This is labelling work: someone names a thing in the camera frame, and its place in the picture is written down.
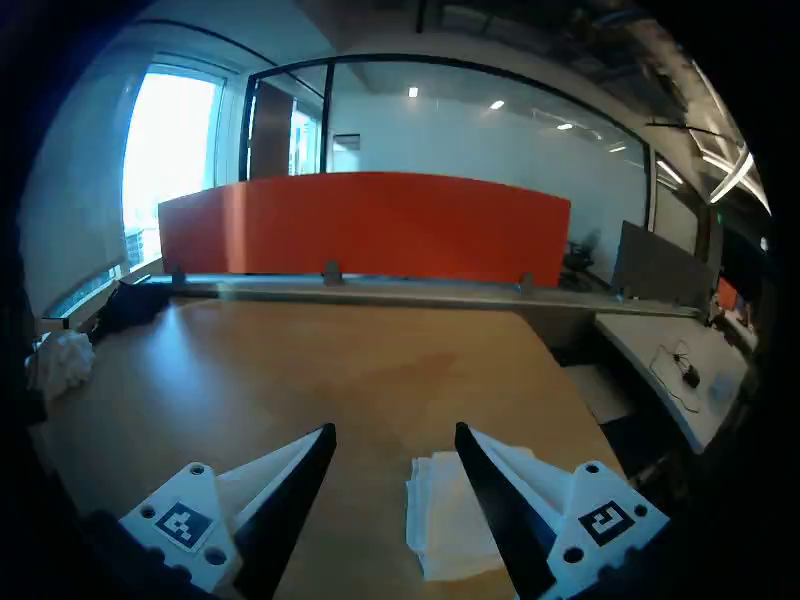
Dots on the heap of black towels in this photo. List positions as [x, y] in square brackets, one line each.
[131, 307]

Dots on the stack of white towels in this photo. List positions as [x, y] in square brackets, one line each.
[447, 512]

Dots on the white desk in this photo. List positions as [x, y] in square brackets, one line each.
[672, 365]

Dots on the heap of white towels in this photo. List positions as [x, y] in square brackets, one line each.
[59, 362]

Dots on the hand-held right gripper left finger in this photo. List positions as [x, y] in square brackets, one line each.
[206, 500]

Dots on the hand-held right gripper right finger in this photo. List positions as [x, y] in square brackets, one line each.
[581, 506]

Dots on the red desk screen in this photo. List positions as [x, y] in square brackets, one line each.
[369, 234]

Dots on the grey desk screen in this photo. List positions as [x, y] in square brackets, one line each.
[665, 265]

